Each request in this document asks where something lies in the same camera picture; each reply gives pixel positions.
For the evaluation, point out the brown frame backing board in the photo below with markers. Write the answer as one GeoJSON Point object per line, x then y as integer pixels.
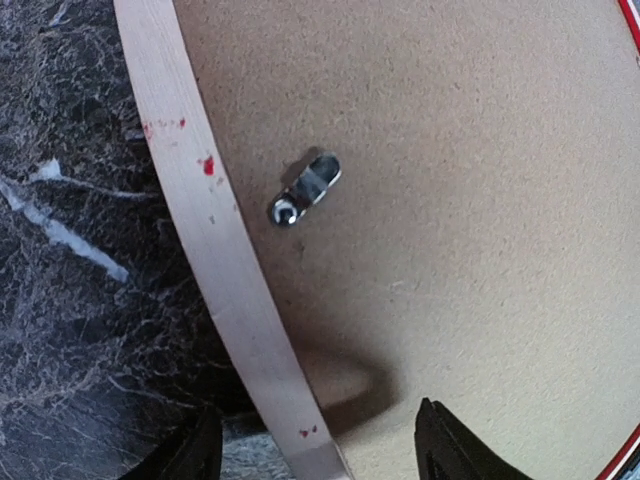
{"type": "Point", "coordinates": [450, 225]}

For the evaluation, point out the red wooden picture frame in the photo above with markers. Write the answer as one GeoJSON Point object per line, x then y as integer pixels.
{"type": "Point", "coordinates": [210, 225]}

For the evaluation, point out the metal frame turn clip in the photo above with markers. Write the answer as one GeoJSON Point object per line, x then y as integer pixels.
{"type": "Point", "coordinates": [308, 188]}

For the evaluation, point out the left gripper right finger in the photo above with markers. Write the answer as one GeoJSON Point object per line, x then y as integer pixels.
{"type": "Point", "coordinates": [447, 449]}

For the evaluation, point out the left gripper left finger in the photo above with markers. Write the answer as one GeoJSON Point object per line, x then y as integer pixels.
{"type": "Point", "coordinates": [192, 451]}

